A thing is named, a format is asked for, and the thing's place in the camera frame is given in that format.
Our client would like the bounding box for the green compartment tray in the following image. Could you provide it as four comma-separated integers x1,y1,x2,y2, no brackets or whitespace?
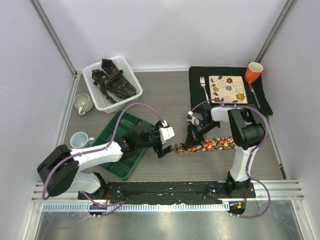
92,110,148,181

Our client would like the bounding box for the dark patterned tie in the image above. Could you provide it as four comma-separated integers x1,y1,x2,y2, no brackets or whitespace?
92,58,137,104

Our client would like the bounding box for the orange mug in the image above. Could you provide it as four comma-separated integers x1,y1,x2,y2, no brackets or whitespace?
244,61,264,84

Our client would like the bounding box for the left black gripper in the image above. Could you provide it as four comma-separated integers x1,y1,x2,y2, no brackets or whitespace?
136,121,174,157

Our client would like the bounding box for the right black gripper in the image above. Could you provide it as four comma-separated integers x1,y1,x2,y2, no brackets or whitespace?
185,121,219,151

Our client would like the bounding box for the floral square plate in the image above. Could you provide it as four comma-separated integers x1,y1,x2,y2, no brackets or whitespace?
208,75,248,105

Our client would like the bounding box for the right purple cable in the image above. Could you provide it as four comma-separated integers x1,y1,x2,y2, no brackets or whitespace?
189,98,272,220

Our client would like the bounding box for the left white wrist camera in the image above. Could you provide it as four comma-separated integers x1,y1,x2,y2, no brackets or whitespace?
159,120,175,145

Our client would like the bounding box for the clear plastic cup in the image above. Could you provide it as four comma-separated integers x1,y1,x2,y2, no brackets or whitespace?
69,131,95,149

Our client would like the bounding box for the black placemat cloth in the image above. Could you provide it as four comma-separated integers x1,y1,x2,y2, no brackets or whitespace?
188,66,273,116

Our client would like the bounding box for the slotted cable duct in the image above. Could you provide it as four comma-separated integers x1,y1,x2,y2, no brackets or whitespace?
42,201,230,213

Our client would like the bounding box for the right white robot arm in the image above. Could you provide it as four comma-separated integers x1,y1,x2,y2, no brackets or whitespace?
184,101,269,198

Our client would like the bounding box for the red floral patterned tie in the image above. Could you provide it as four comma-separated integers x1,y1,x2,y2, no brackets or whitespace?
175,137,237,154

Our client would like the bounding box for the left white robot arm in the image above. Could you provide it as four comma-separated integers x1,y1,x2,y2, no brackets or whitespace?
37,120,175,200

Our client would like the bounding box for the white plastic basket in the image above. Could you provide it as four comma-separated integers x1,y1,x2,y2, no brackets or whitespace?
82,56,143,114

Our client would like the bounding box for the purple cable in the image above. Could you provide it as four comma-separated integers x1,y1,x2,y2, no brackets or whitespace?
189,98,272,220
41,102,169,218

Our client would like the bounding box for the grey ribbed cup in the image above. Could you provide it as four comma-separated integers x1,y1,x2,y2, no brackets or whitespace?
73,93,94,116

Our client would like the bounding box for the aluminium frame rail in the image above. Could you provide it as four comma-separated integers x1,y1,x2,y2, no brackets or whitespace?
31,182,88,203

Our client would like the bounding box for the patterned handle knife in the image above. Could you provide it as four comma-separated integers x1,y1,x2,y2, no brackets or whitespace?
248,83,261,109

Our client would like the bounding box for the silver fork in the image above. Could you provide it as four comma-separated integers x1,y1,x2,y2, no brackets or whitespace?
199,76,210,104

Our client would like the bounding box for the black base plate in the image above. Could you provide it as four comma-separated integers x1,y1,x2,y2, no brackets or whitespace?
89,181,256,205

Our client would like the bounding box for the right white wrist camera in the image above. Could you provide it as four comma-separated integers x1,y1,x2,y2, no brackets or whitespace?
186,111,200,126

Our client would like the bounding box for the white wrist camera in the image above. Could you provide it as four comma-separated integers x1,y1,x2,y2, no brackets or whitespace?
159,120,175,145
186,111,200,126

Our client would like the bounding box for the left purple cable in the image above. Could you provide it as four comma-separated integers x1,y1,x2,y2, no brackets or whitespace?
41,102,169,218

